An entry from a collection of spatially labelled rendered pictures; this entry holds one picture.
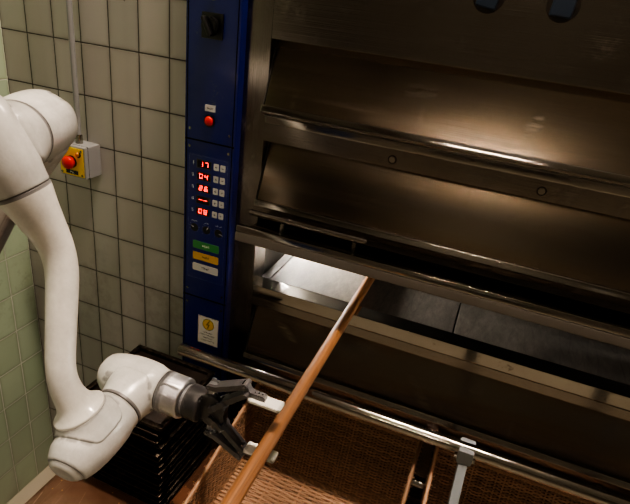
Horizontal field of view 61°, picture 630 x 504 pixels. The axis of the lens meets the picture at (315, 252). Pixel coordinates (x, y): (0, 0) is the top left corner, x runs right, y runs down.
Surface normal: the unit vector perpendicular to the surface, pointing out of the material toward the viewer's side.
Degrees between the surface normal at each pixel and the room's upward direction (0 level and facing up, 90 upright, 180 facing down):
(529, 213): 70
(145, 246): 90
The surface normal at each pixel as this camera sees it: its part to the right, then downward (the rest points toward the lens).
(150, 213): -0.36, 0.37
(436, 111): -0.29, 0.04
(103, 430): 0.78, -0.18
